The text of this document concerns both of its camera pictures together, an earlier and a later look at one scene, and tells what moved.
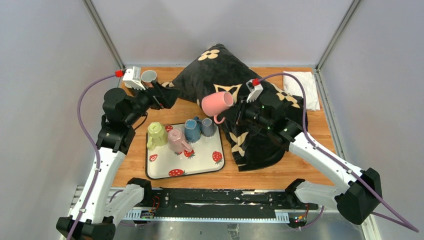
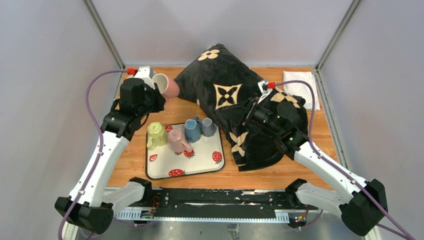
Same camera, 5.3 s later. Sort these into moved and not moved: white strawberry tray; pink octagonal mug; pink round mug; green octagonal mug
Moved: pink round mug
Not moved: green octagonal mug; pink octagonal mug; white strawberry tray
